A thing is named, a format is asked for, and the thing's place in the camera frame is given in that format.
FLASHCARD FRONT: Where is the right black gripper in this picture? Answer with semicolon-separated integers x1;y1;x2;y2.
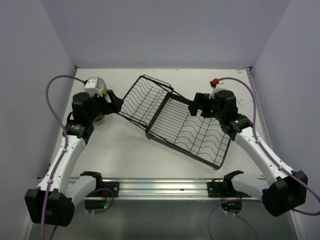
187;91;224;122

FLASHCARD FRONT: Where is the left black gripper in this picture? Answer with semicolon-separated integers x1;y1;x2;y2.
87;89;123;122

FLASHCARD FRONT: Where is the lime green bowl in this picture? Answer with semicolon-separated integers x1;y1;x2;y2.
101;86;108;97

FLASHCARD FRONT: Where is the red patterned bowl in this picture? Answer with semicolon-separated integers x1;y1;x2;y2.
93;115;104;123

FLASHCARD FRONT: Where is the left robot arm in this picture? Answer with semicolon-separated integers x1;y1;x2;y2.
24;90;124;227

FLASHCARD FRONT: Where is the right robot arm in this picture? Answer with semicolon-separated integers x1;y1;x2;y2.
188;90;308;217

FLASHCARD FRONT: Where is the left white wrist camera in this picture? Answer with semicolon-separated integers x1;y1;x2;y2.
84;76;105;97

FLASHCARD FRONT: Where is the black wire dish rack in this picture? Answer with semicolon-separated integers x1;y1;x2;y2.
119;75;231;170

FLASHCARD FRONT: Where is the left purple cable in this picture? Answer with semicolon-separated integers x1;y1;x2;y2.
39;75;87;240

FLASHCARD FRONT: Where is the purple cable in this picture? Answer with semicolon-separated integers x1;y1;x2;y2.
39;75;87;240
219;76;320;216

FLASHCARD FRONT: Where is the left arm base cable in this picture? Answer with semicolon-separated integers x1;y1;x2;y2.
84;188;115;215

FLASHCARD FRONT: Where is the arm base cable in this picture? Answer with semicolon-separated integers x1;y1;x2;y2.
208;198;263;240
84;188;115;215

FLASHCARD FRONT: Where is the aluminium mounting rail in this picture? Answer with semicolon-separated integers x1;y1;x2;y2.
32;177;293;201

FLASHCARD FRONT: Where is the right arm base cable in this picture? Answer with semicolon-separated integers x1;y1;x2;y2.
208;198;263;240

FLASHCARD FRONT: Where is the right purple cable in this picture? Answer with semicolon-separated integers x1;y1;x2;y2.
219;76;320;216

